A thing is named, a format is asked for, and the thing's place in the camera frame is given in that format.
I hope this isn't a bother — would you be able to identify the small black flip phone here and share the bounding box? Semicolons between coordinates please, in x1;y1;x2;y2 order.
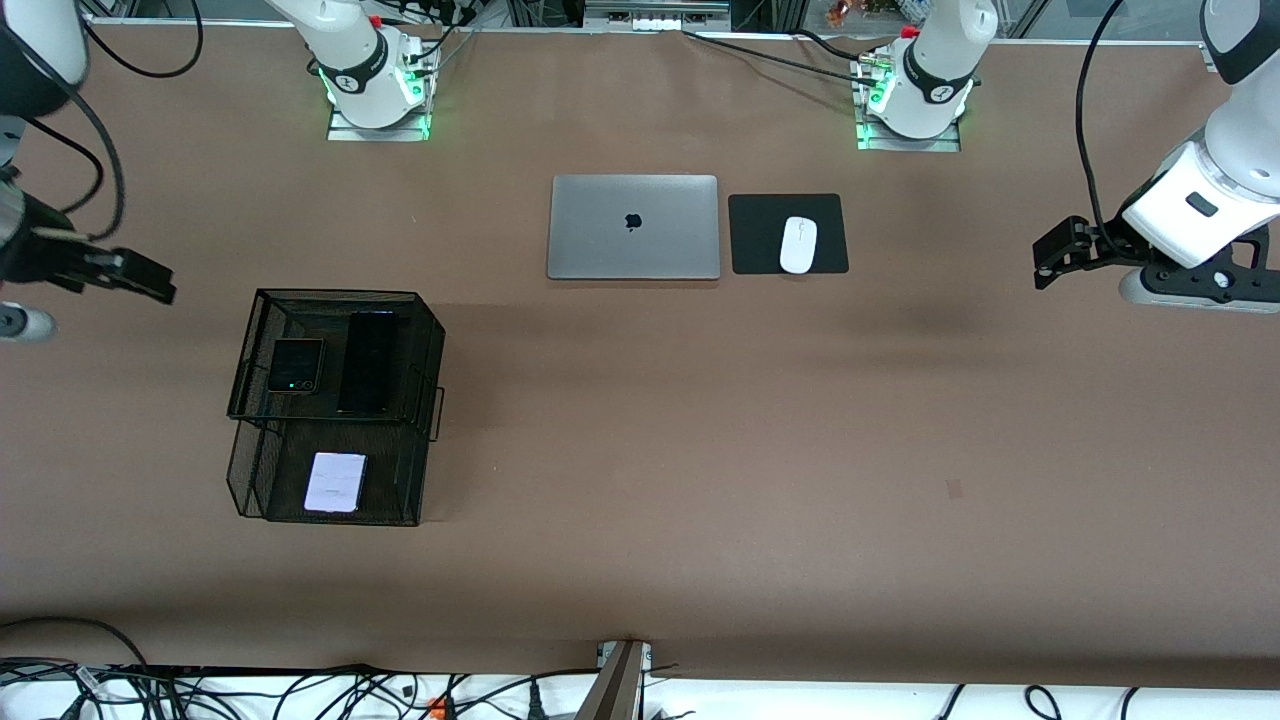
266;337;327;395

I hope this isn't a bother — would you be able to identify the long black smartphone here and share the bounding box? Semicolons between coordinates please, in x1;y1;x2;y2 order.
336;310;399;416

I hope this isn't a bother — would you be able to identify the lavender flip phone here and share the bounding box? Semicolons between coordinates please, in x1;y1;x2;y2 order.
303;452;369;515

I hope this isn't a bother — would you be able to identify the white computer mouse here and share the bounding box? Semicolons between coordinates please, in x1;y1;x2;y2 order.
779;216;819;275

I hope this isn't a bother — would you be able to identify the black mouse pad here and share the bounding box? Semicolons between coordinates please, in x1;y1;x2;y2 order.
728;193;850;276

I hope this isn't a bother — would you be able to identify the black mesh two-tier tray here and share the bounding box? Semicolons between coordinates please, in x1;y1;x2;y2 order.
226;288;447;528

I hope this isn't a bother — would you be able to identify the silver closed laptop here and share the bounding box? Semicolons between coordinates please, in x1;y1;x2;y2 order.
546;174;721;281

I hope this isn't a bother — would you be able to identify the white power strip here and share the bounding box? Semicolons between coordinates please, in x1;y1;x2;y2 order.
583;0;733;33

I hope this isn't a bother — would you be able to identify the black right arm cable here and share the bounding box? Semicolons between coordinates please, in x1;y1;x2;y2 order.
25;0;204;241

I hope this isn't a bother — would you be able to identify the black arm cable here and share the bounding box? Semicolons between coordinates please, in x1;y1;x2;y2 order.
1074;0;1126;241
25;0;204;241

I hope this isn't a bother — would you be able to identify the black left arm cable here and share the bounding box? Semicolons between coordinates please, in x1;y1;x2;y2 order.
1074;0;1126;241

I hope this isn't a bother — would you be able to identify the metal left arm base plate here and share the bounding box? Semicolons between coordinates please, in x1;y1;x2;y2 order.
855;50;963;153

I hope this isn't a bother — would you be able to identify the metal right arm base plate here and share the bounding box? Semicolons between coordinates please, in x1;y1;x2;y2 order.
327;45;433;142

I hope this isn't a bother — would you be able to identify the black table cable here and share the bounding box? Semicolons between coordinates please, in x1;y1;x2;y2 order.
683;30;881;86
790;28;867;61

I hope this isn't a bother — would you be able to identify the black arched floor cable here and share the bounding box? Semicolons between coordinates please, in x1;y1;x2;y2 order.
0;616;151;669

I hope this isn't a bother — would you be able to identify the metal camera post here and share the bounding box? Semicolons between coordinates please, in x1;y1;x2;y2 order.
574;640;653;720

